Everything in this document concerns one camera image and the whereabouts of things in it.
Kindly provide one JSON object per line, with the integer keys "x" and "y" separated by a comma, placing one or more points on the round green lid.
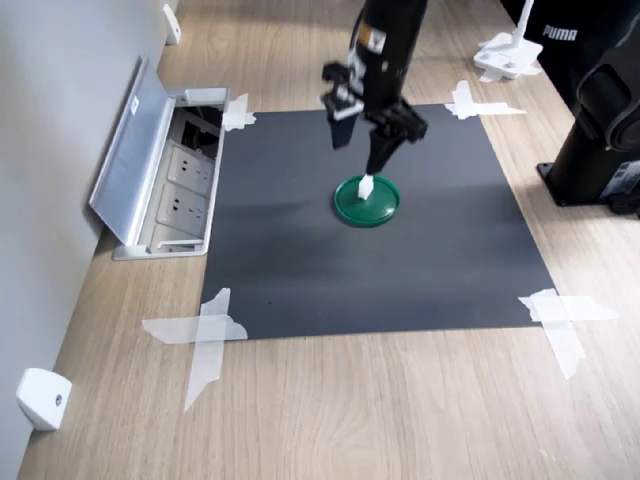
{"x": 385, "y": 207}

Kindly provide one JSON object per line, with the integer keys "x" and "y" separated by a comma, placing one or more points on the white corner bracket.
{"x": 42, "y": 400}
{"x": 172, "y": 25}

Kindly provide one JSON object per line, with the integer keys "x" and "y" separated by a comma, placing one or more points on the white tape strip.
{"x": 567, "y": 350}
{"x": 245, "y": 121}
{"x": 205, "y": 365}
{"x": 170, "y": 330}
{"x": 461, "y": 100}
{"x": 575, "y": 307}
{"x": 495, "y": 109}
{"x": 235, "y": 107}

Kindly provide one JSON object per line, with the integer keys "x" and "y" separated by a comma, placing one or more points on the small white plastic terminal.
{"x": 366, "y": 187}

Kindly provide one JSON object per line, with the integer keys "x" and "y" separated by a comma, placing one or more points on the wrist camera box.
{"x": 340, "y": 95}

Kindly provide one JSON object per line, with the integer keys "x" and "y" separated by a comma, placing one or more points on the white stand bracket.
{"x": 505, "y": 55}

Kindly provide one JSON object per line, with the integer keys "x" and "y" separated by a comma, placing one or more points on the dark grey mat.
{"x": 325, "y": 270}

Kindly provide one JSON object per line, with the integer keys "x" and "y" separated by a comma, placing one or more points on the white power socket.
{"x": 190, "y": 164}
{"x": 182, "y": 205}

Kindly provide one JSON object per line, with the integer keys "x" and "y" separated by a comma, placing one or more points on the person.
{"x": 557, "y": 62}

